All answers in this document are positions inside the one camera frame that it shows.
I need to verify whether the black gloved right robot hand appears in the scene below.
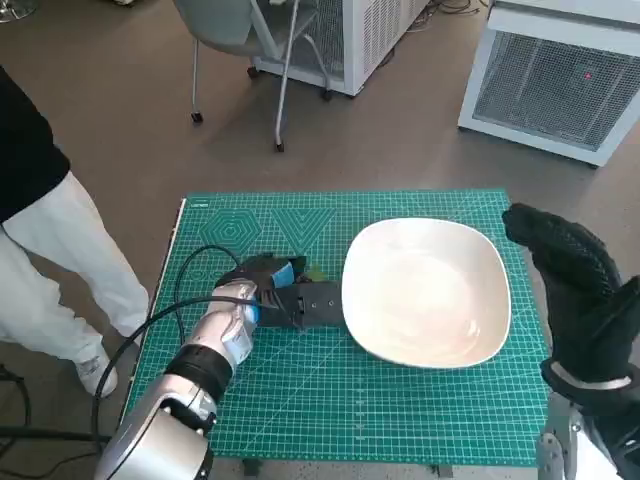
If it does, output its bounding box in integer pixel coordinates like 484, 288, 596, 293
501, 202, 640, 392

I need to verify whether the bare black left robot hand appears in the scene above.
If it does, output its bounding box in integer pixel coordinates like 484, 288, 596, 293
214, 253, 310, 292

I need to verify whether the white square plate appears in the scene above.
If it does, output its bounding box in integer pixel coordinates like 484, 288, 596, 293
341, 217, 512, 371

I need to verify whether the green cutting mat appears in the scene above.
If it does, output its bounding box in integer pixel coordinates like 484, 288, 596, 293
117, 188, 549, 466

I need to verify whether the person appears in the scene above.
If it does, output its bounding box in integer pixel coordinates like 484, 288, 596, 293
0, 64, 152, 400

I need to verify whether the white mesh cabinet with red light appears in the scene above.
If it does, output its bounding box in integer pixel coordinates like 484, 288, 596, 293
456, 0, 640, 169

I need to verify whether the grey chair with metal legs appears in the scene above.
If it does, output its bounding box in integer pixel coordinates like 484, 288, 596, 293
172, 0, 332, 152

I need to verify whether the white mesh cabinet on castors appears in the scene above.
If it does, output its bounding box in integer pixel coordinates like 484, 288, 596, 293
248, 0, 432, 100

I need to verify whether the silver chair base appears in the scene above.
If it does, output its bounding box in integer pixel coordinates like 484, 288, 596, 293
0, 0, 37, 24

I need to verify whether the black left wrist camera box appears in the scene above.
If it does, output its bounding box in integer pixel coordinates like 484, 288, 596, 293
255, 280, 347, 330

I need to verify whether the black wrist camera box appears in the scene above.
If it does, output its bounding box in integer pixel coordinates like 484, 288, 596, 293
255, 280, 347, 330
582, 399, 640, 480

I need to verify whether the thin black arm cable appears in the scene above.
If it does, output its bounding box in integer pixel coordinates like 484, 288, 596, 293
175, 244, 247, 306

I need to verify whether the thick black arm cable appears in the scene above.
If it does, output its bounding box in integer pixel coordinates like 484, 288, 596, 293
93, 295, 261, 401

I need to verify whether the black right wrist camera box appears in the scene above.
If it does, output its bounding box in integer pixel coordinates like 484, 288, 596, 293
582, 399, 640, 480

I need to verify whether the black floor cable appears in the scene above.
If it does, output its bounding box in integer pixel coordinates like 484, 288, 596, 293
0, 430, 112, 445
0, 363, 32, 437

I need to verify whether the tangle of floor cables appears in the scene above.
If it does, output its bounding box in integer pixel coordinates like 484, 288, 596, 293
404, 0, 489, 36

